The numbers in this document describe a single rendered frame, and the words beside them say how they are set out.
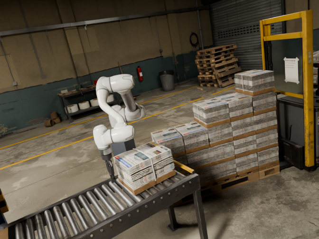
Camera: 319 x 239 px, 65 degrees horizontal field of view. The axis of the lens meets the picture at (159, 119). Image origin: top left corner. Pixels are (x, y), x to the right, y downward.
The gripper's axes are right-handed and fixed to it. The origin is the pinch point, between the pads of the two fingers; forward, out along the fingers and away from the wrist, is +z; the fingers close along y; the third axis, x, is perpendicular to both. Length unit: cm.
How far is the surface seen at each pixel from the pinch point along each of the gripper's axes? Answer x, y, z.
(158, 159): -33.6, -14.2, -6.0
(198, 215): -52, -26, 49
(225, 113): -146, 28, -1
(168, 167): -40.8, -13.6, 4.7
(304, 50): -225, -17, -52
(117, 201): 4.0, -9.5, 13.6
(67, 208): 35.4, 11.4, 13.5
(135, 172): -13.1, -14.2, -3.7
